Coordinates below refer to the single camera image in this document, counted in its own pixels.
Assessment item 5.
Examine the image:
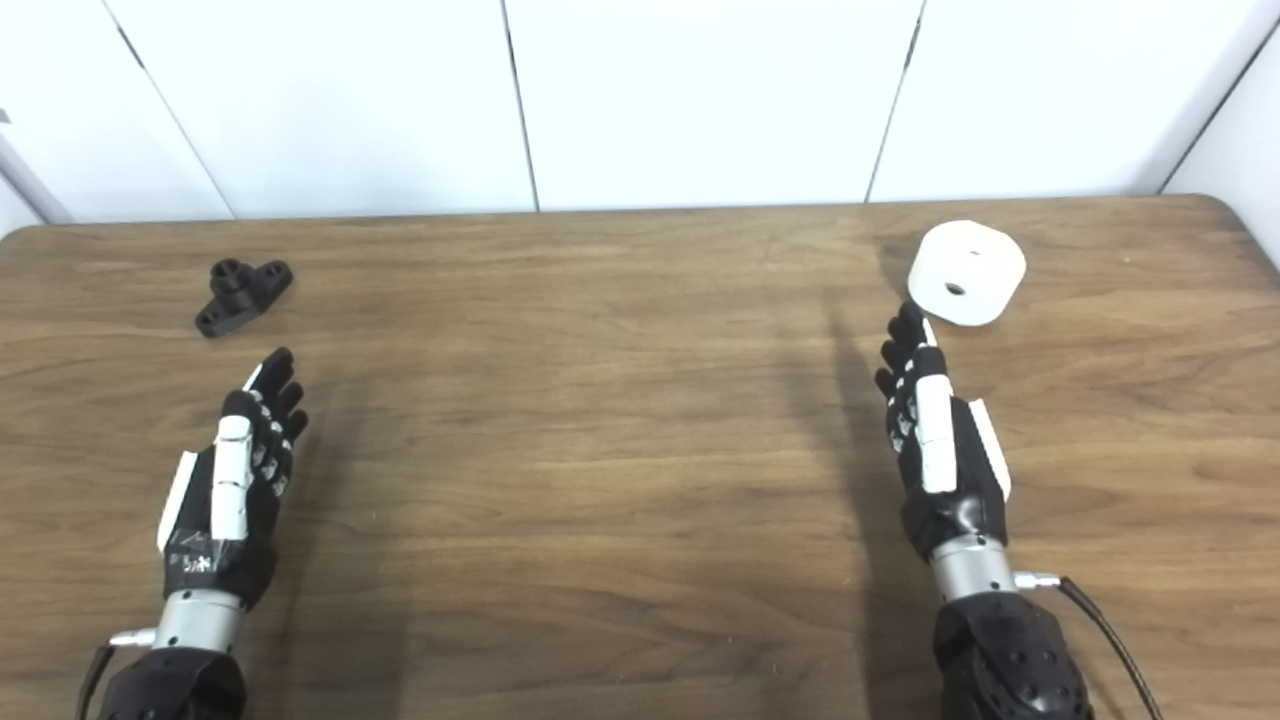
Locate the round white piece with hole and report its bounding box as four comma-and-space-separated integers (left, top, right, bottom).
907, 220, 1028, 328

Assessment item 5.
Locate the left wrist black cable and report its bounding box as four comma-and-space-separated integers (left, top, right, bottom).
76, 627, 159, 720

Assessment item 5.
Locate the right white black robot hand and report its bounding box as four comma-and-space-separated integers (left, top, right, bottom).
875, 300, 1013, 563

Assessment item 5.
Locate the black flanged holder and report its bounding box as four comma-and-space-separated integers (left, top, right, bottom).
194, 259, 294, 338

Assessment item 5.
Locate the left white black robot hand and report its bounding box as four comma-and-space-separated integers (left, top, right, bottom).
157, 347, 309, 611

